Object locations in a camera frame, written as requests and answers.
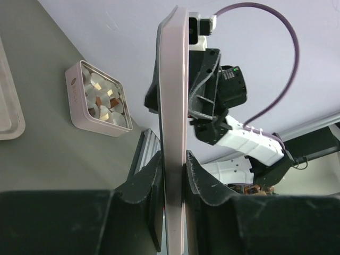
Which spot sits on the pink chocolate tin box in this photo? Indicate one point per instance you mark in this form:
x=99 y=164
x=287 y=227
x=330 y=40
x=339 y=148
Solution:
x=97 y=101

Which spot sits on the small plain metal tray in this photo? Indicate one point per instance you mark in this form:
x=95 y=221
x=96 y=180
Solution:
x=171 y=74

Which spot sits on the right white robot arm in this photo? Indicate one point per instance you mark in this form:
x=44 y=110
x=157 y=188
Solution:
x=264 y=159

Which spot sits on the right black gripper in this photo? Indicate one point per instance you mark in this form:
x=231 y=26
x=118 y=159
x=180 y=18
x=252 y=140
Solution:
x=207 y=83

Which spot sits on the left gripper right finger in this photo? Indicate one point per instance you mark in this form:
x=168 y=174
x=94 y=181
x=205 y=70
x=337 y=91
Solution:
x=221 y=221

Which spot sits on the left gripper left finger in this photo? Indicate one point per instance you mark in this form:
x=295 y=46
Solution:
x=125 y=220

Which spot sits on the large stepped metal tray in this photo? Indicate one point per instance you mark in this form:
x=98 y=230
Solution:
x=12 y=120

